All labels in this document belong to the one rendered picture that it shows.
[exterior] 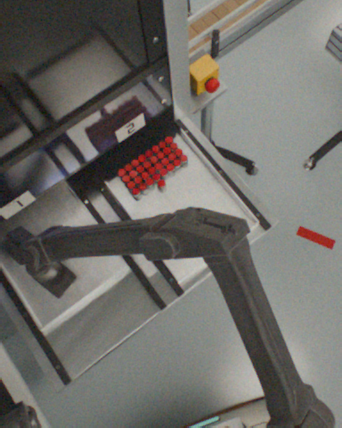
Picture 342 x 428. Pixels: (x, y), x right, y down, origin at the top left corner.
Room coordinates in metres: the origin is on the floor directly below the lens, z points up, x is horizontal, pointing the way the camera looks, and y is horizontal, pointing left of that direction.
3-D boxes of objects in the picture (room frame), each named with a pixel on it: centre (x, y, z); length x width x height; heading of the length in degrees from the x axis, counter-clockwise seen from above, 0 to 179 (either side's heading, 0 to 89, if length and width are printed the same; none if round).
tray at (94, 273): (0.39, 0.33, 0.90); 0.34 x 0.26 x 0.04; 28
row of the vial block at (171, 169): (0.53, 0.01, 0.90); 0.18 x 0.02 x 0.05; 117
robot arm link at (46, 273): (0.29, 0.30, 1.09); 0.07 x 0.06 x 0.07; 41
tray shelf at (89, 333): (0.41, 0.15, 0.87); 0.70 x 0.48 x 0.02; 118
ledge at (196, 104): (0.81, -0.13, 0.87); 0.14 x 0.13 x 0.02; 28
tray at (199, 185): (0.45, -0.03, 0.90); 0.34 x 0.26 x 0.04; 27
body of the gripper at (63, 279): (0.29, 0.30, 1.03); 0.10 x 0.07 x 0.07; 42
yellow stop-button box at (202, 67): (0.77, -0.14, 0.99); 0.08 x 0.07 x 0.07; 28
